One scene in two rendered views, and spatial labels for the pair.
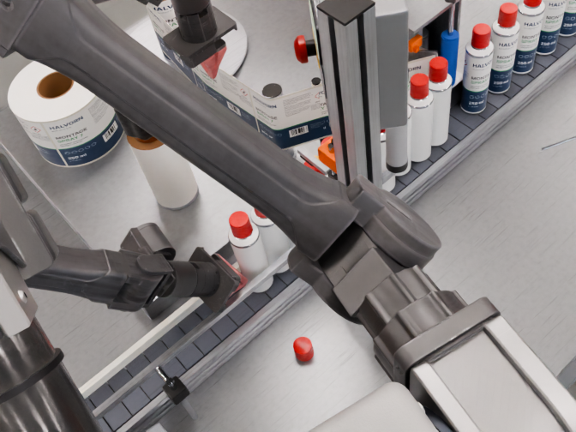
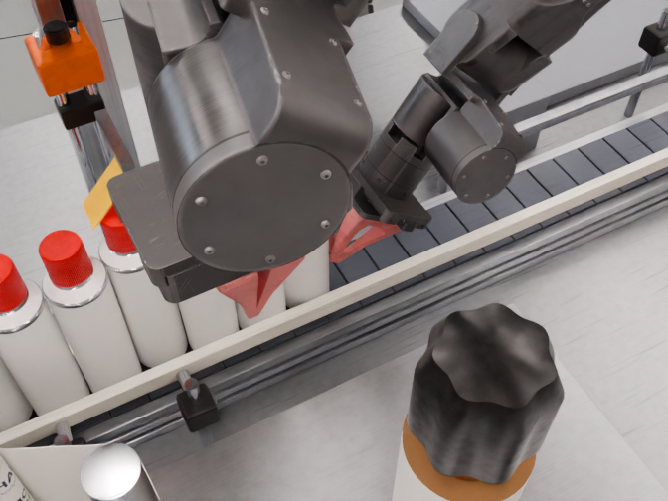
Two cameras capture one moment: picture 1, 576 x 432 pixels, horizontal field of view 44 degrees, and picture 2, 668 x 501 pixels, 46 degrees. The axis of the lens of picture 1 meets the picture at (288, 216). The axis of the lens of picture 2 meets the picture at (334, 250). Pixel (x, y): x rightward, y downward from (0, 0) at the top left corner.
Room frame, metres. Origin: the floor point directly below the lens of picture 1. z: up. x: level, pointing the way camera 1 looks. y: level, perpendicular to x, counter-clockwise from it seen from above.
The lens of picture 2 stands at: (1.14, 0.13, 1.55)
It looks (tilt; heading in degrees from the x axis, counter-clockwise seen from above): 51 degrees down; 182
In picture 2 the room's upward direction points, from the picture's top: straight up
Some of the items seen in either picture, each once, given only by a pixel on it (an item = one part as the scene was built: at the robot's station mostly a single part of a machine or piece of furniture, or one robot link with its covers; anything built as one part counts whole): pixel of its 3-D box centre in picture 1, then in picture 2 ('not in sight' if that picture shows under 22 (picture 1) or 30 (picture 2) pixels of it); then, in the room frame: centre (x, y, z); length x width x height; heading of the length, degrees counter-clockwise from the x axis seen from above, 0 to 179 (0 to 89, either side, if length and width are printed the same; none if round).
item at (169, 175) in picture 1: (156, 145); (461, 463); (0.91, 0.21, 1.03); 0.09 x 0.09 x 0.30
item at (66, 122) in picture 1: (69, 109); not in sight; (1.14, 0.40, 0.95); 0.20 x 0.20 x 0.14
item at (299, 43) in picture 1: (305, 48); not in sight; (0.74, -0.08, 1.32); 0.04 x 0.03 x 0.04; 175
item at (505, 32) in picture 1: (502, 49); not in sight; (0.99, -0.49, 0.98); 0.05 x 0.05 x 0.20
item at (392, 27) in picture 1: (355, 33); not in sight; (0.69, -0.14, 1.38); 0.17 x 0.10 x 0.19; 175
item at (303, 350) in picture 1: (303, 348); not in sight; (0.53, 0.03, 0.85); 0.03 x 0.03 x 0.03
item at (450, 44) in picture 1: (447, 66); not in sight; (0.98, -0.37, 0.98); 0.03 x 0.03 x 0.17
